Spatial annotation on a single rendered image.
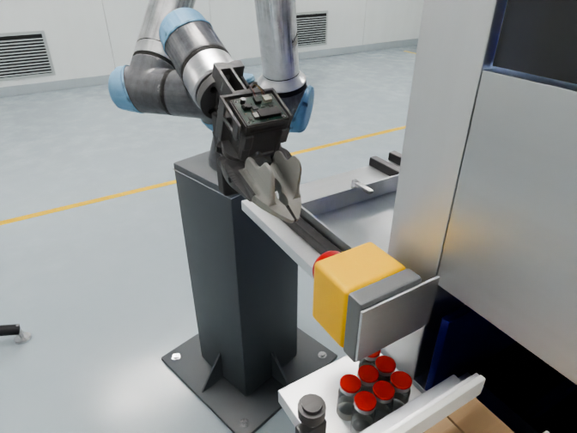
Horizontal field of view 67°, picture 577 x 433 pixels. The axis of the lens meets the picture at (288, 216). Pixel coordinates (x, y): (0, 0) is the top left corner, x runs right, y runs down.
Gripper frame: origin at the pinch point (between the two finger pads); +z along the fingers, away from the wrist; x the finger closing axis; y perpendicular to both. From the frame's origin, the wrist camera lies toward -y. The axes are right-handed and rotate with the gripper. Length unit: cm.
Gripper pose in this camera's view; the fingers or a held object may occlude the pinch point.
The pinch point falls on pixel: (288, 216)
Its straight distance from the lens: 50.8
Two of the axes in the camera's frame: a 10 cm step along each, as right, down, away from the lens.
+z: 4.7, 7.6, -4.5
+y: 2.2, -5.9, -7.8
